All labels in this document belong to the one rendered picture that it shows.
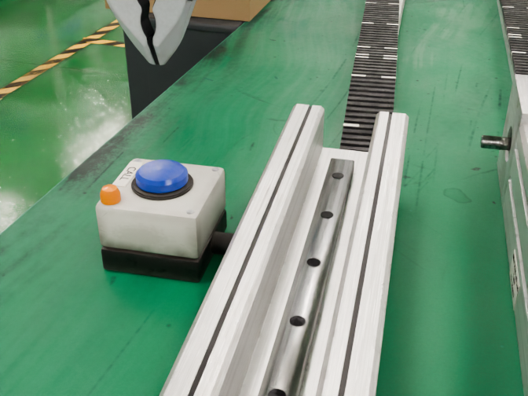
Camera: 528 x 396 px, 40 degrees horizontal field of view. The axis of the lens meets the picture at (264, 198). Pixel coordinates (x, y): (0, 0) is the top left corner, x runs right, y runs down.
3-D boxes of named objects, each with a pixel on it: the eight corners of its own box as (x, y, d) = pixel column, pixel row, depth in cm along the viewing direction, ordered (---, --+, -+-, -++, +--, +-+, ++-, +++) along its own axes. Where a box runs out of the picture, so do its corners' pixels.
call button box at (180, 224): (139, 216, 63) (133, 152, 59) (247, 230, 61) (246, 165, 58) (102, 270, 56) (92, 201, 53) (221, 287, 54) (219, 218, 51)
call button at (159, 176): (148, 176, 58) (145, 154, 57) (195, 181, 57) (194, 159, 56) (129, 201, 55) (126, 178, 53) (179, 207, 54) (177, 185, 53)
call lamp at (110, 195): (105, 193, 54) (104, 180, 54) (124, 196, 54) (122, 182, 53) (97, 203, 53) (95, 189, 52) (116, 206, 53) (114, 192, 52)
